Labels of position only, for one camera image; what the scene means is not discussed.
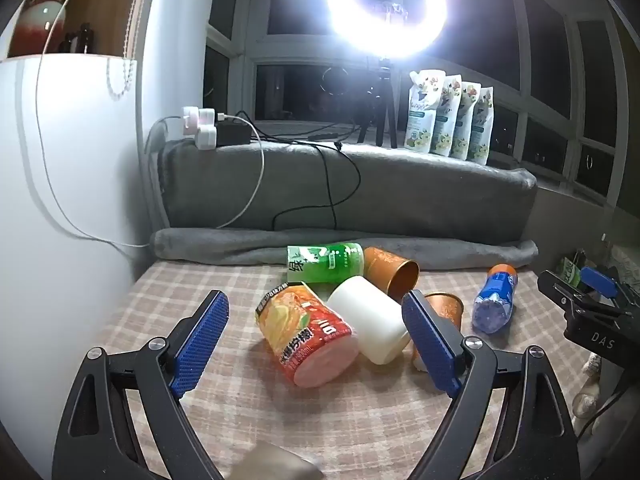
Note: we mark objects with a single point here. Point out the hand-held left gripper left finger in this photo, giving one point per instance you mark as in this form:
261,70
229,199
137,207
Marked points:
200,340

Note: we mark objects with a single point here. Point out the green label packet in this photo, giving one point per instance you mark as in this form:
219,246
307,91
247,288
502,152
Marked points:
570,274

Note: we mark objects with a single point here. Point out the grey fleece blanket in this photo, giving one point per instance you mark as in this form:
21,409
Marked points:
425,195

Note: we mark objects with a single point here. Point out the black tripod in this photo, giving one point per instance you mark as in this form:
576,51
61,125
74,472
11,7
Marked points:
385,90

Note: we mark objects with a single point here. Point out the pink white charger plug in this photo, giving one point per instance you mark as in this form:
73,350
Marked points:
190,120

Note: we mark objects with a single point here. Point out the grey window frame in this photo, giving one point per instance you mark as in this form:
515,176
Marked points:
250,50

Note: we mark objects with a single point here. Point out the blue plastic bottle orange cap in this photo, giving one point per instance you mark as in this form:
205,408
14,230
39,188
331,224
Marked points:
495,300

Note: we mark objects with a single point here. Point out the orange paper cup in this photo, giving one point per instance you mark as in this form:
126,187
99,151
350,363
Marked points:
380,262
447,310

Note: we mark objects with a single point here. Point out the white fluffy cloth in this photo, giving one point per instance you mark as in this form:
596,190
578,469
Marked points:
587,390

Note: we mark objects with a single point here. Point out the red ceramic vase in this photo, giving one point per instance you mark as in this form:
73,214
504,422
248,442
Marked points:
35,35

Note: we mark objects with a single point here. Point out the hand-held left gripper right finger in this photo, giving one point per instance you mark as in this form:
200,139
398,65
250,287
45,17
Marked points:
430,342

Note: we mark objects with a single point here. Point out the black power strip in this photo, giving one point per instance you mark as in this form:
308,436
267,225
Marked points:
234,132

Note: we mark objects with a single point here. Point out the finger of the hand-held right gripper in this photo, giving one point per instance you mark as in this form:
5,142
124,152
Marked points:
555,285
600,282

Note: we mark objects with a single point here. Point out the white green refill pouch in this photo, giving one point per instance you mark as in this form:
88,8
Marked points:
420,115
467,125
447,120
484,130

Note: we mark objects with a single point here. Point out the white cabinet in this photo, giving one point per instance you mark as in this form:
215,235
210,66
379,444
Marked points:
75,310

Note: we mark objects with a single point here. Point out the orange red drink bottle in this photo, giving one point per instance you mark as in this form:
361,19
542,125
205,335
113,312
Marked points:
300,330

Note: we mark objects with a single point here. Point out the rolled grey blanket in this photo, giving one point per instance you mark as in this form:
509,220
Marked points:
210,247

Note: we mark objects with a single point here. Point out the dark glass bottles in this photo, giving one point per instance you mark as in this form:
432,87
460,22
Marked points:
80,40

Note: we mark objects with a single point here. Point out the white plastic cup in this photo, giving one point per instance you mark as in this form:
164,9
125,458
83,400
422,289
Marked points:
365,315

